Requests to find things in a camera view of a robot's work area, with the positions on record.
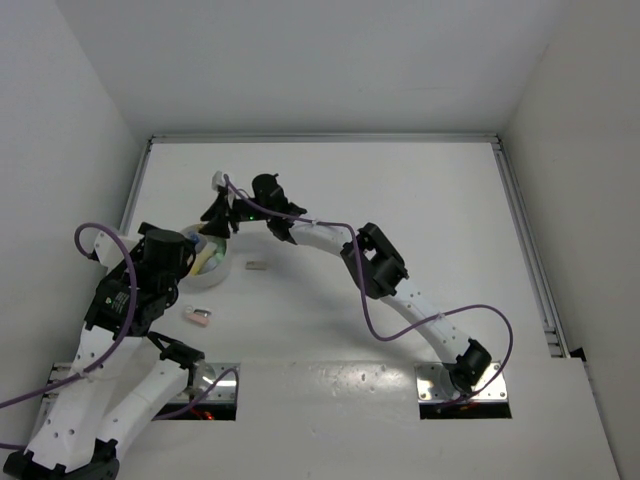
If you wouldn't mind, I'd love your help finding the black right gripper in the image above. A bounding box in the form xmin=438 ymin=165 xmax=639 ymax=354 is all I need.
xmin=201 ymin=192 xmax=272 ymax=239

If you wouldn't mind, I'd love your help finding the yellow highlighter pen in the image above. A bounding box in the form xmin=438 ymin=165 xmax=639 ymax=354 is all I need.
xmin=189 ymin=245 xmax=215 ymax=276

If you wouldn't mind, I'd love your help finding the green highlighter pen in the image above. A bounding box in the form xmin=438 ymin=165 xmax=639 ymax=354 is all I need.
xmin=206 ymin=239 xmax=227 ymax=258

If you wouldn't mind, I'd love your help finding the grey eraser block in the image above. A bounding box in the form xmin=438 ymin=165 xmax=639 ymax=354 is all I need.
xmin=245 ymin=260 xmax=268 ymax=271

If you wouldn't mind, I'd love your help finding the pink silver usb stick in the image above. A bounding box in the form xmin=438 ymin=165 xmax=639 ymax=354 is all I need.
xmin=183 ymin=306 xmax=212 ymax=327

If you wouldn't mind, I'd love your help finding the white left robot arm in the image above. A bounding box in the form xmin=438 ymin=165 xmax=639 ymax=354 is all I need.
xmin=3 ymin=223 xmax=205 ymax=479

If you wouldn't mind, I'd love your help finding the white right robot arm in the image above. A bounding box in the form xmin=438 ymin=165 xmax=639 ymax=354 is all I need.
xmin=201 ymin=171 xmax=492 ymax=398

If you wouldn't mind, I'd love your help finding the white round divided container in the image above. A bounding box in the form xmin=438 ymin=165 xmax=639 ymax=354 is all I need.
xmin=180 ymin=224 xmax=232 ymax=289

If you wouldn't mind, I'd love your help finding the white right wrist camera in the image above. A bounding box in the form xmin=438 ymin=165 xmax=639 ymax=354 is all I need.
xmin=212 ymin=170 xmax=235 ymax=206

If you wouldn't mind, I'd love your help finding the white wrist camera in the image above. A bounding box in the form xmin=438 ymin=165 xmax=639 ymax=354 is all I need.
xmin=212 ymin=170 xmax=235 ymax=206
xmin=94 ymin=231 xmax=124 ymax=270

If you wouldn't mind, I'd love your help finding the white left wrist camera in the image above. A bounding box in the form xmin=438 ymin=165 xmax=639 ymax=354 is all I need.
xmin=94 ymin=231 xmax=124 ymax=270

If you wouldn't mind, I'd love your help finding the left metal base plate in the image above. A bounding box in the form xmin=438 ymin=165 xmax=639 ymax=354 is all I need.
xmin=191 ymin=362 xmax=241 ymax=404

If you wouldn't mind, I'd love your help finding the metal base plate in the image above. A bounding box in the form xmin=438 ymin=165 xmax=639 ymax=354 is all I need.
xmin=191 ymin=362 xmax=241 ymax=404
xmin=415 ymin=362 xmax=508 ymax=406

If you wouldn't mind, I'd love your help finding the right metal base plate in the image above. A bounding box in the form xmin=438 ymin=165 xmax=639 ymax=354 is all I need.
xmin=415 ymin=362 xmax=508 ymax=406

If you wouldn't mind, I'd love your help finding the aluminium frame rail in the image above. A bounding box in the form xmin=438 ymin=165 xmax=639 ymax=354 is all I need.
xmin=14 ymin=132 xmax=571 ymax=480

